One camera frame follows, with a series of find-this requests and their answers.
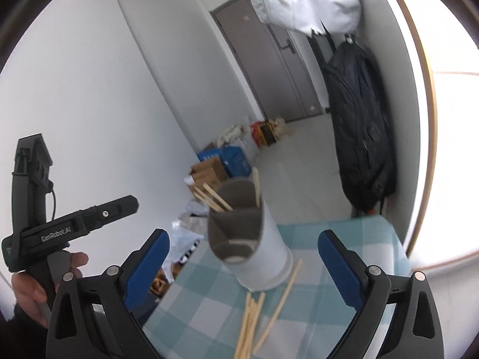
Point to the gold-rimmed bright panel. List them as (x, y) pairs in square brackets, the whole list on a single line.
[(456, 119)]

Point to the blue cardboard box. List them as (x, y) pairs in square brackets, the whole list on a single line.
[(234, 160)]

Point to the person's left hand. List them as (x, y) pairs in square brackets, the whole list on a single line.
[(30, 291)]

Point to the white grey utensil holder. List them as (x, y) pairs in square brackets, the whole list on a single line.
[(265, 258)]

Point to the white hanging bag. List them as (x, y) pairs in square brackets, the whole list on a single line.
[(299, 0)]

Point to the dark yellow box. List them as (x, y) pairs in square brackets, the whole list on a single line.
[(269, 134)]

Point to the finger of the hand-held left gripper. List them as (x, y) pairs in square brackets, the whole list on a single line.
[(108, 213)]

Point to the wooden chopstick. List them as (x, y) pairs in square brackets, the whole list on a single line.
[(256, 187), (280, 303), (217, 195), (205, 197)]

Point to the black backpack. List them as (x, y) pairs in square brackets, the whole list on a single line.
[(359, 119)]

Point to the teal white checked tablecloth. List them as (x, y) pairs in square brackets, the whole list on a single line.
[(307, 325)]

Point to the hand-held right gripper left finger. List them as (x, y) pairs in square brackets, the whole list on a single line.
[(146, 269)]

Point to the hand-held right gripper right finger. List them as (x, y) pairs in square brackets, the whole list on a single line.
[(340, 269)]

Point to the brown cardboard box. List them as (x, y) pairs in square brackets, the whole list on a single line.
[(209, 170)]

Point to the grey door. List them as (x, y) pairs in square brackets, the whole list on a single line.
[(273, 67)]

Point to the cream cloth bag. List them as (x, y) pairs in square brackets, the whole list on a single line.
[(230, 132)]

